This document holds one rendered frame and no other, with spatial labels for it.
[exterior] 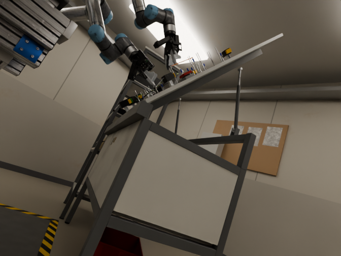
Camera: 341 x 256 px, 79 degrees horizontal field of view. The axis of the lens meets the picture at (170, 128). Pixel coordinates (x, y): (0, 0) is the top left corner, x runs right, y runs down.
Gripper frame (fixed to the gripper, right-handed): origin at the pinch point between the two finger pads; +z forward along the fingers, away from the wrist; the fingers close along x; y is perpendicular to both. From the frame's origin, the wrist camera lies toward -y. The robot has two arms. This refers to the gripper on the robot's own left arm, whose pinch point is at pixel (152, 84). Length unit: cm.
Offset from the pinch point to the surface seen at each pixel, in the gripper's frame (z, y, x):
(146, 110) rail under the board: 18.1, -4.2, -26.0
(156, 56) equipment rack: -68, 3, 107
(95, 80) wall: -159, -106, 188
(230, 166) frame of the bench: 60, 5, 0
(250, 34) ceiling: -33, 106, 171
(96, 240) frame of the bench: 48, -43, -43
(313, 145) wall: 122, 78, 196
